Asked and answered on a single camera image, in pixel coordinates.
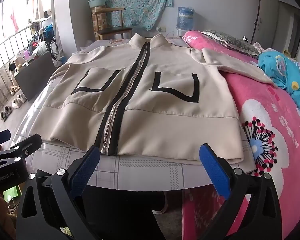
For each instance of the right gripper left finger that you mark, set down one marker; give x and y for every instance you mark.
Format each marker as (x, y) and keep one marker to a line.
(47, 209)

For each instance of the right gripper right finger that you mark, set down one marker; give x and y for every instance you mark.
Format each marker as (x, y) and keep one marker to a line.
(263, 214)

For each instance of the beige zip jacket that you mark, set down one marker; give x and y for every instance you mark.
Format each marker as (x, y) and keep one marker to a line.
(146, 97)

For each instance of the green bag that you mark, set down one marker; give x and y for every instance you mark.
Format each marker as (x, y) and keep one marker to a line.
(11, 193)

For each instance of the metal balcony railing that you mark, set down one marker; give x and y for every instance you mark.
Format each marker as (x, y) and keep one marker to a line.
(10, 47)

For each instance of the dark grey cabinet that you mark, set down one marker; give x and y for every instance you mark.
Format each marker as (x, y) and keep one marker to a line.
(33, 77)

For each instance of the patterned cardboard box stack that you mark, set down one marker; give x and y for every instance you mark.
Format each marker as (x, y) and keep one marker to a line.
(99, 20)

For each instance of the turquoise cartoon cloth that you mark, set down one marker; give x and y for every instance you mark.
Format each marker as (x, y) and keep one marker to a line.
(283, 71)

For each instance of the wooden chair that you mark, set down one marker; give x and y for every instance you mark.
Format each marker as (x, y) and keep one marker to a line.
(114, 28)

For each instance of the teal plastic basin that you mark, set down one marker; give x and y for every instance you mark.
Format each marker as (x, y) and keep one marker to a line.
(96, 3)

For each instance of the grey patterned pillow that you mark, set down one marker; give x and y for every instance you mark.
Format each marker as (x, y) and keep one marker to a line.
(232, 43)

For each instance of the white water dispenser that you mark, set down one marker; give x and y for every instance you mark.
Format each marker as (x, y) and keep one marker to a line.
(179, 33)

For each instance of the blue water bottle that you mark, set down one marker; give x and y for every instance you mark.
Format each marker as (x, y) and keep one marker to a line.
(185, 18)

